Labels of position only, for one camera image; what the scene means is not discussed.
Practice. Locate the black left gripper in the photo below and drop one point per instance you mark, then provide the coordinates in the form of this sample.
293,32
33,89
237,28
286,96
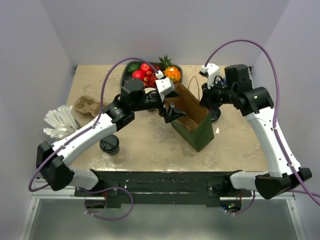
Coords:
171,115

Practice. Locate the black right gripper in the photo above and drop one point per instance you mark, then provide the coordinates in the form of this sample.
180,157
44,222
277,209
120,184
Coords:
207,100

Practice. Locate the brown and green paper bag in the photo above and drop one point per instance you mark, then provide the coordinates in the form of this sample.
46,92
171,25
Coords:
196,127

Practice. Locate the black plastic cup lid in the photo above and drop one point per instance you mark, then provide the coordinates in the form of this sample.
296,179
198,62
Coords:
110,141

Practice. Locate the black paper coffee cup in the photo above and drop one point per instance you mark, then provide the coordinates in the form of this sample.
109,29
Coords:
111,151

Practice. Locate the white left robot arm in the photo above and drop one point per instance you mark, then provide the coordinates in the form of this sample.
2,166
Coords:
54,160

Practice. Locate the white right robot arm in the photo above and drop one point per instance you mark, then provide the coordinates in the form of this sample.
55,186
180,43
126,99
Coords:
284,172

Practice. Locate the stack of black lids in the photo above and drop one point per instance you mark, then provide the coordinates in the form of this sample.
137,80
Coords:
215,115

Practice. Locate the stack of paper cups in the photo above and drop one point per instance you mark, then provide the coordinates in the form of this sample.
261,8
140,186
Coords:
149,89

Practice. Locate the orange pineapple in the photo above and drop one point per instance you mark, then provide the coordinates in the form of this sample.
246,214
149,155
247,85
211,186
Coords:
171,71

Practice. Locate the red lychee bunch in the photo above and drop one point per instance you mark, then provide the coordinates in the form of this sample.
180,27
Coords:
149,81

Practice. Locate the red apple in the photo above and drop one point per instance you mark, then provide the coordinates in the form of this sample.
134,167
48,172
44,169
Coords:
138,74
146,68

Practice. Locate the green lime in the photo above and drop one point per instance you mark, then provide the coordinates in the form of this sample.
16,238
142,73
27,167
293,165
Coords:
133,67

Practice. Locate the dark grey fruit tray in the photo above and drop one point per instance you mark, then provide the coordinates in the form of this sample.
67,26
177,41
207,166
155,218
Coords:
126,76

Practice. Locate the stack of pulp carriers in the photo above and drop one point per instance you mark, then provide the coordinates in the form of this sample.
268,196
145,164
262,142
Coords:
87,106

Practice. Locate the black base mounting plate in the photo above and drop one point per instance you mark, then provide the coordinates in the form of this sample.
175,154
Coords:
208,187

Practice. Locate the white wrapped straws bundle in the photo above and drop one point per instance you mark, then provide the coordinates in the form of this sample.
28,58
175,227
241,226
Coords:
61,121

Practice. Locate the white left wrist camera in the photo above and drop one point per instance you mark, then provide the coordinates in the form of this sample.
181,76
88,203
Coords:
164,86

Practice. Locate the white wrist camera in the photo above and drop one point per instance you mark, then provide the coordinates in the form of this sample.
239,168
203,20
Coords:
210,71
164,86

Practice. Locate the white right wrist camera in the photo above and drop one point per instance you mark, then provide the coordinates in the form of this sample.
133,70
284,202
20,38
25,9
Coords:
210,71

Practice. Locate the aluminium frame rail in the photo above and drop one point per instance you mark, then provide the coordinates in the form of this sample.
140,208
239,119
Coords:
68,193

